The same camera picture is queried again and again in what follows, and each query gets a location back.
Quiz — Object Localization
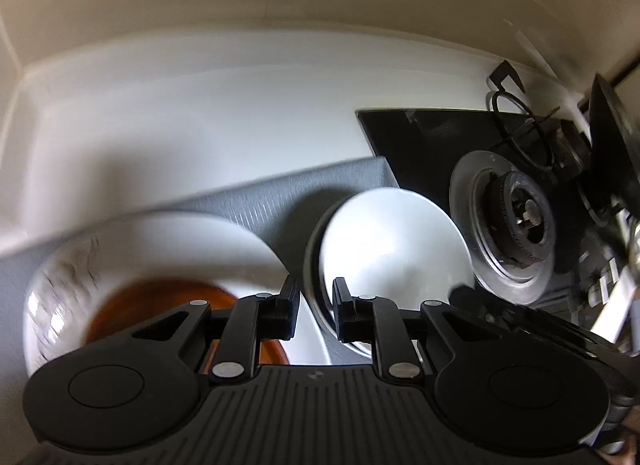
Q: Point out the black wok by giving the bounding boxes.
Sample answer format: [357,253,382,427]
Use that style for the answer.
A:
[587,72,640,218]

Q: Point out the brown round plate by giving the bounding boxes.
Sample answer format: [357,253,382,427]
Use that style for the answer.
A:
[80,279,293,381]

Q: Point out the grey ribbed mat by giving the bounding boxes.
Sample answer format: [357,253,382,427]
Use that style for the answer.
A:
[0,155,401,368]

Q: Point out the steel stove burner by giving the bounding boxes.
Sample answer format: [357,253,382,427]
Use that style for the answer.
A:
[449,149,563,307]

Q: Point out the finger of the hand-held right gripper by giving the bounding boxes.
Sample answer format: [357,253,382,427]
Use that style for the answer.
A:
[447,285,598,361]

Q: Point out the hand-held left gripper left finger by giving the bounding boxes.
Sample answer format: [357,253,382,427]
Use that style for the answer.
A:
[82,274,302,386]

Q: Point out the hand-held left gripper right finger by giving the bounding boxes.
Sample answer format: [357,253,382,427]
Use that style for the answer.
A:
[332,276,597,386]

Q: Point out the black gas stove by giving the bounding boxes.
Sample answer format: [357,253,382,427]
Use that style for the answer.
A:
[357,108,640,346]

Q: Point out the black pan support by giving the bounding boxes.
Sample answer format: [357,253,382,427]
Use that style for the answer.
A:
[487,60,591,181]

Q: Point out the plain white bowl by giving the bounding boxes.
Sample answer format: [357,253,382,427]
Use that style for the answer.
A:
[302,186,473,361]

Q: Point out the white square floral plate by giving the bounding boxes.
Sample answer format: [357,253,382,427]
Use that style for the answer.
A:
[22,212,333,386]

